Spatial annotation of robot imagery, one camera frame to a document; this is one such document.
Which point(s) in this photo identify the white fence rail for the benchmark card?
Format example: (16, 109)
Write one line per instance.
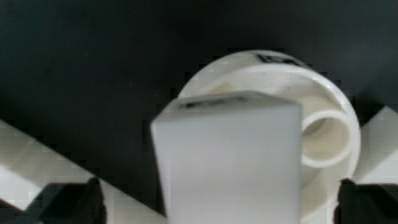
(377, 168)
(34, 166)

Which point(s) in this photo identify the white right fence rail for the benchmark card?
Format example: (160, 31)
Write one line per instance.
(377, 168)

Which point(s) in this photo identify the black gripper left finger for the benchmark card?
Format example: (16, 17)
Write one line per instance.
(70, 204)

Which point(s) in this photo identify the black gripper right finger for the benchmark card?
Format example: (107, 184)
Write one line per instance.
(366, 203)

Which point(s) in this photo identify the white round stool seat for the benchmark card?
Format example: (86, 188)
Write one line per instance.
(265, 71)

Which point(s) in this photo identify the white stool leg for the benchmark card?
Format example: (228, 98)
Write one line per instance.
(226, 140)

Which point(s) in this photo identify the white front fence rail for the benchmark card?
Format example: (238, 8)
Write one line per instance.
(34, 166)

